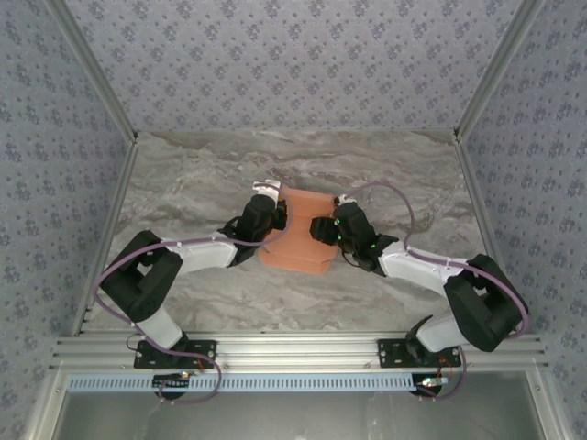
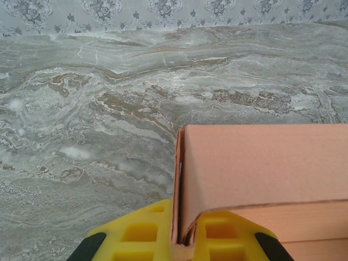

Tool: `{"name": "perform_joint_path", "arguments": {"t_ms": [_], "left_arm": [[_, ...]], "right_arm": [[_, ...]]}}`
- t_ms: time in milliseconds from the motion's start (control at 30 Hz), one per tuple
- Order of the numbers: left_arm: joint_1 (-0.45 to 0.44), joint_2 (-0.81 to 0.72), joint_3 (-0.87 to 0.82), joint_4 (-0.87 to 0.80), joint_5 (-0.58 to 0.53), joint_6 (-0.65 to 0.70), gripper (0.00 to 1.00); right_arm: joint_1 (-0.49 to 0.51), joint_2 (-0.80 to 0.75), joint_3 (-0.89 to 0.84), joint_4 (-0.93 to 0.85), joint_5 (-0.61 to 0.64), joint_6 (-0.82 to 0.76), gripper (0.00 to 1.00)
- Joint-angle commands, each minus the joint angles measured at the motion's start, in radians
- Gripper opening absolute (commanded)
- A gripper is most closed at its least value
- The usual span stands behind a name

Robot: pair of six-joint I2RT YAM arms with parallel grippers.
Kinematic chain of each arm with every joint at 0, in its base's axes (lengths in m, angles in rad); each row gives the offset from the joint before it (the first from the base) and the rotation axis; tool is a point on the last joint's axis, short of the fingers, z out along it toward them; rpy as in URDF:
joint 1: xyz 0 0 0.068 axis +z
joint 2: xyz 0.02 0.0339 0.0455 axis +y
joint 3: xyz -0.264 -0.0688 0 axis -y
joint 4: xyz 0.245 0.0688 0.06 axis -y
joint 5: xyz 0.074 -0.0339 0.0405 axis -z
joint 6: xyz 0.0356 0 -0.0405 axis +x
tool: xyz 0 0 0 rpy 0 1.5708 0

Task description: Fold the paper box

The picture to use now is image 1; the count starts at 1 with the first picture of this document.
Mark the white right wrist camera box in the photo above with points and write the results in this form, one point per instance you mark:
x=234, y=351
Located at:
x=341, y=199

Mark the aluminium frame post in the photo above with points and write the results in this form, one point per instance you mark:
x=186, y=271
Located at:
x=97, y=69
x=495, y=69

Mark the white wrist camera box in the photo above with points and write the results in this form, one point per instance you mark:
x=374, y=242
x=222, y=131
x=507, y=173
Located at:
x=266, y=187
x=341, y=199

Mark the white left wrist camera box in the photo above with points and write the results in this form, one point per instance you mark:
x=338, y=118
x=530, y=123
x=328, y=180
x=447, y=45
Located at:
x=266, y=187

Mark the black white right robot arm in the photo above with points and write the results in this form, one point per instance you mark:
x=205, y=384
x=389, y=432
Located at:
x=477, y=311

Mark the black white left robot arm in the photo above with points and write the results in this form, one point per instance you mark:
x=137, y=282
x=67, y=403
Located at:
x=137, y=293

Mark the small black controller board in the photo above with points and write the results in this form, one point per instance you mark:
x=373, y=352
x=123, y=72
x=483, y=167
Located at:
x=431, y=386
x=172, y=384

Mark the aluminium table side rail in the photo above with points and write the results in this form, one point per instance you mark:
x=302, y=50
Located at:
x=477, y=197
x=109, y=229

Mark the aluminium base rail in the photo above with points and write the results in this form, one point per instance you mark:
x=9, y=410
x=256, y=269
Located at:
x=298, y=350

